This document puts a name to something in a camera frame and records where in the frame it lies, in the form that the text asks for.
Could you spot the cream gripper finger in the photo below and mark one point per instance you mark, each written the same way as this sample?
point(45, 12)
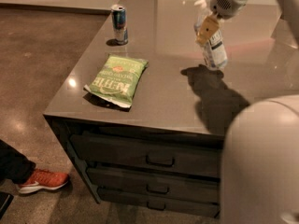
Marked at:
point(206, 28)

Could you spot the clear plastic water bottle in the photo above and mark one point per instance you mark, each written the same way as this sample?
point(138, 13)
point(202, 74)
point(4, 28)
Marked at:
point(214, 52)

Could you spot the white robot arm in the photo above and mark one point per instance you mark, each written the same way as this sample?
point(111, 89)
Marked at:
point(260, 164)

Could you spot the blue silver energy drink can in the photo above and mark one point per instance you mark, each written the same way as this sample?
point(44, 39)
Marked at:
point(119, 21)

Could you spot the green kettle chips bag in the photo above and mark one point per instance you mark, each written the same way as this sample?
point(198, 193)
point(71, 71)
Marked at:
point(117, 80)

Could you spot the top left grey drawer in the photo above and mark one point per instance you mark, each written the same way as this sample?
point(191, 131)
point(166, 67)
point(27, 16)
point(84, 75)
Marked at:
point(147, 154)

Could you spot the grey drawer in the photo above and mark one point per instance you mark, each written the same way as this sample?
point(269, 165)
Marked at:
point(159, 203)
point(168, 186)
point(147, 154)

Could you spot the middle left grey drawer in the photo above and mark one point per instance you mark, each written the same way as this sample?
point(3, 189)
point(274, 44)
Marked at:
point(168, 186)

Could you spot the bottom left grey drawer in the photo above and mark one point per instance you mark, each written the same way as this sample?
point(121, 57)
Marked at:
point(159, 203)

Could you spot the orange sneaker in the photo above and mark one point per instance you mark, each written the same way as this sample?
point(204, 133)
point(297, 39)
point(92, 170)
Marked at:
point(43, 179)

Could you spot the black trouser leg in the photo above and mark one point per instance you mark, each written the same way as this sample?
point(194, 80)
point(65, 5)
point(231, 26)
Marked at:
point(14, 165)

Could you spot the black object floor corner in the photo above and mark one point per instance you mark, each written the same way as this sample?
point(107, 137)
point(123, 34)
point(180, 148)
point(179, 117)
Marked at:
point(5, 201)

